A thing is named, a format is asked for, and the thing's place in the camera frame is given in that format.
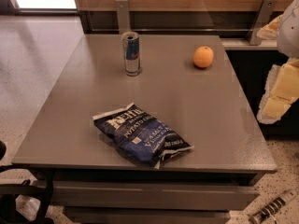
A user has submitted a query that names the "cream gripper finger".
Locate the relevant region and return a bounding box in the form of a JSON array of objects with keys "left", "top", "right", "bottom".
[
  {"left": 257, "top": 59, "right": 299, "bottom": 124},
  {"left": 256, "top": 15, "right": 282, "bottom": 40}
]

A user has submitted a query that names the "blue silver energy drink can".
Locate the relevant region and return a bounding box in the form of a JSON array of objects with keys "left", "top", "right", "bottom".
[{"left": 121, "top": 31, "right": 141, "bottom": 77}]

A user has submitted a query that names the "orange fruit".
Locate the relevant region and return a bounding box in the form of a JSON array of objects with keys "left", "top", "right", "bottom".
[{"left": 193, "top": 46, "right": 214, "bottom": 68}]

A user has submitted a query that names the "right metal wall bracket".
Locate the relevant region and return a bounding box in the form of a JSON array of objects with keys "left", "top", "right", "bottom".
[{"left": 247, "top": 0, "right": 278, "bottom": 46}]

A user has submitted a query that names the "left metal wall bracket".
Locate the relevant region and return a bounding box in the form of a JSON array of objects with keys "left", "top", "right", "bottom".
[{"left": 115, "top": 0, "right": 131, "bottom": 34}]

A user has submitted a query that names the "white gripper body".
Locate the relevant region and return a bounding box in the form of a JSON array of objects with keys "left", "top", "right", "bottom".
[{"left": 277, "top": 0, "right": 299, "bottom": 58}]

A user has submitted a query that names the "grey table drawer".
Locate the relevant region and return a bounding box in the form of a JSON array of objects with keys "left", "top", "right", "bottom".
[{"left": 51, "top": 181, "right": 259, "bottom": 211}]

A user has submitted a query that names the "blue potato chip bag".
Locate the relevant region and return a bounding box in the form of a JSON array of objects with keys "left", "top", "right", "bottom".
[{"left": 93, "top": 103, "right": 193, "bottom": 169}]

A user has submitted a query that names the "striped tube on floor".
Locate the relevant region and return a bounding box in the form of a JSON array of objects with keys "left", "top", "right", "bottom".
[{"left": 249, "top": 189, "right": 298, "bottom": 224}]

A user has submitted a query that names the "metal wall bracket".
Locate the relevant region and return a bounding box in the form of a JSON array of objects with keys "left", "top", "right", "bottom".
[
  {"left": 115, "top": 0, "right": 131, "bottom": 34},
  {"left": 247, "top": 0, "right": 278, "bottom": 46}
]

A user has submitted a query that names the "black chair base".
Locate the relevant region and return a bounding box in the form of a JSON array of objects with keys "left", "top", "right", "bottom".
[{"left": 0, "top": 140, "right": 55, "bottom": 224}]

